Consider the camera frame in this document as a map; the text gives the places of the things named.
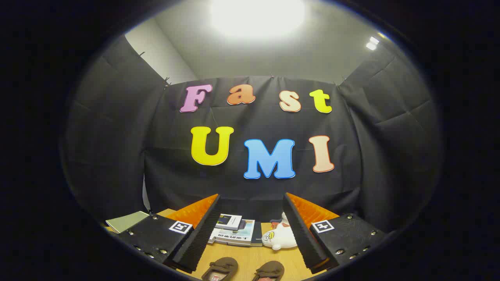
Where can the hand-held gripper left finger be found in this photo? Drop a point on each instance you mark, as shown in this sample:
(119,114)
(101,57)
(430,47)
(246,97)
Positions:
(203,234)

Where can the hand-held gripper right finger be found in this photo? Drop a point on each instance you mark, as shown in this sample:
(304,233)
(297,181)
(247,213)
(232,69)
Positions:
(300,234)

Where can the brown fuzzy shoe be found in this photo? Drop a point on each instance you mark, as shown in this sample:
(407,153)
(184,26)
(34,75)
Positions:
(222,265)
(271,268)

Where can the green fabric storage box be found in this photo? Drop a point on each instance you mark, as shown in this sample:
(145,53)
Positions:
(127,221)

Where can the white text-covered book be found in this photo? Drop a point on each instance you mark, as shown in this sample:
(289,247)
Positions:
(214,237)

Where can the white plush toy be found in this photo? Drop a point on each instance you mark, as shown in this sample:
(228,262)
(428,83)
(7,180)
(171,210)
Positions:
(283,238)

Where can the penguin plush toy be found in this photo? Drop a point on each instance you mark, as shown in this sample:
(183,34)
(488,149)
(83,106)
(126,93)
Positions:
(285,219)

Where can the white book blue photo cover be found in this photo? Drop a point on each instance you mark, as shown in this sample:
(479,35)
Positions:
(228,221)

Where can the book with pale sky cover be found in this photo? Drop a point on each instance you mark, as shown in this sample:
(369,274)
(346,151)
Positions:
(240,232)

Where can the black book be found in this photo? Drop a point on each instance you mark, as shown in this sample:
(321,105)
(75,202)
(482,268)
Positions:
(258,234)

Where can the small ceiling light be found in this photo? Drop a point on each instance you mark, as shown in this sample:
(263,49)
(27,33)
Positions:
(372,43)

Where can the large ceiling light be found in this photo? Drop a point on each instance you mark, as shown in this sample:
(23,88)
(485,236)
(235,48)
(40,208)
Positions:
(258,15)

